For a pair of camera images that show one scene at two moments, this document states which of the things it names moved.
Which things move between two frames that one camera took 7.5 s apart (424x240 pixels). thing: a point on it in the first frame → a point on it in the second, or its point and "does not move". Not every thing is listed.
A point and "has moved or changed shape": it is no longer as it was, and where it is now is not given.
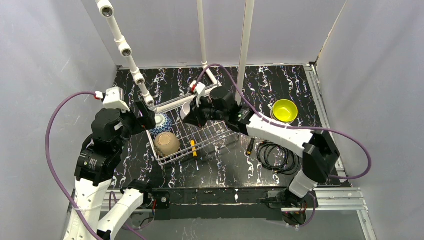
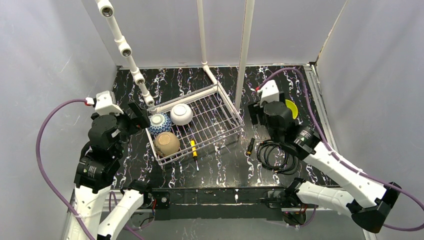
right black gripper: x=199 y=114 → x=257 y=114
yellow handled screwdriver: x=194 y=152 does not move
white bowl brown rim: x=166 y=143 does not move
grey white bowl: x=185 y=109 has moved or changed shape
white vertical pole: x=245 y=45 does not move
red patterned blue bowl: x=163 y=124 does not move
